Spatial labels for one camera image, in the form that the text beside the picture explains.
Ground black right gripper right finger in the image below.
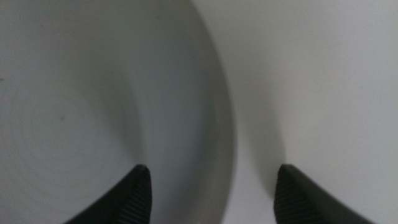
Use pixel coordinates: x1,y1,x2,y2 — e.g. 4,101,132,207
273,164,376,224

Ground grey shallow bowl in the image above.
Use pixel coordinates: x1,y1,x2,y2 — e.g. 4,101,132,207
0,0,237,224

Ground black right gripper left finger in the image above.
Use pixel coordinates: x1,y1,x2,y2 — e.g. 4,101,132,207
63,164,153,224

